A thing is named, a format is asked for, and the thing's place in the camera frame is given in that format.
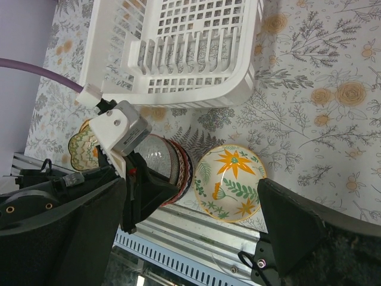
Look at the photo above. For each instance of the floral table mat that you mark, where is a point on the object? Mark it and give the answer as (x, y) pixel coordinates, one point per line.
(314, 119)

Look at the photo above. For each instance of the tan patterned ceramic bowl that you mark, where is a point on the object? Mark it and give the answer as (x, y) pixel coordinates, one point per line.
(177, 165)

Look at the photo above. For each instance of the yellow flower ceramic bowl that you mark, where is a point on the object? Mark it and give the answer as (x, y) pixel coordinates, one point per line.
(225, 183)

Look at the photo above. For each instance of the scalloped green orange bowl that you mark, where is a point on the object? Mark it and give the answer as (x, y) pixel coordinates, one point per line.
(82, 150)

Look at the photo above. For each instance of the red patterned ceramic bowl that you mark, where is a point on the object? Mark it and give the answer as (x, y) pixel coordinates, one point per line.
(185, 175)

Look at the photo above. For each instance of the white plastic dish rack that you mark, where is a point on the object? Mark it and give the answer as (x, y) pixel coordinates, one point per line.
(181, 54)

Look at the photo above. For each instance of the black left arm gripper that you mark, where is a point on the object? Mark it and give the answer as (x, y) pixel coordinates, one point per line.
(43, 243)

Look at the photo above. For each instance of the aluminium rail frame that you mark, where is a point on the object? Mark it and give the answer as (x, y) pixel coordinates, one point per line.
(181, 240)

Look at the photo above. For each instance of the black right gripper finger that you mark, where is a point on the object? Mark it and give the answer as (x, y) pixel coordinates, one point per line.
(316, 245)

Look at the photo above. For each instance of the dark blue rimmed bowl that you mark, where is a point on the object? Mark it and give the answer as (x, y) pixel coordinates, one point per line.
(185, 189)

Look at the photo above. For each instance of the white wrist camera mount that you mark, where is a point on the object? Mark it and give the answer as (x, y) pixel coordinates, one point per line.
(119, 127)

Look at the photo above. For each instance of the tan bowl under scalloped bowl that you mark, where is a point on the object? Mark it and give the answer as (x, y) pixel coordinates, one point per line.
(84, 126)

